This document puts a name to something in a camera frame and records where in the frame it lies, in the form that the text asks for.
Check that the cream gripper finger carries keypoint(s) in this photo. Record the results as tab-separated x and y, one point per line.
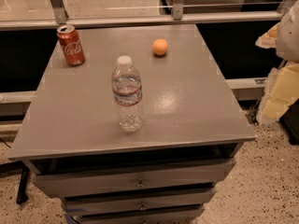
269	39
281	91

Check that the orange fruit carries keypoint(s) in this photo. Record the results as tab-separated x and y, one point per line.
160	47

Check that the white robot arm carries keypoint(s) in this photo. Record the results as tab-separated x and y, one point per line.
288	37

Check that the clear plastic water bottle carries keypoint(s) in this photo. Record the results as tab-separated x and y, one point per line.
126	86

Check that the grey drawer cabinet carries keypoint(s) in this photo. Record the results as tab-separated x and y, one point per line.
140	133

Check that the middle grey drawer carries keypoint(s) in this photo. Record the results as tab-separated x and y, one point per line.
138	202

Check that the grey drawer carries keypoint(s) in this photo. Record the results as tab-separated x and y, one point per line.
138	202
144	217
139	177

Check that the bottom grey drawer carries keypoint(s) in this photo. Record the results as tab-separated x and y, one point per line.
144	217

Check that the red cola can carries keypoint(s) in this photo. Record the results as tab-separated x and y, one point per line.
70	44

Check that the top grey drawer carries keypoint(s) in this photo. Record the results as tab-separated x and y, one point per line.
139	177

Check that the metal and glass railing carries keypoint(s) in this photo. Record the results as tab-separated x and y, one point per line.
48	14

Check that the black stand leg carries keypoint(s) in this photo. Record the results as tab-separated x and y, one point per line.
21	194

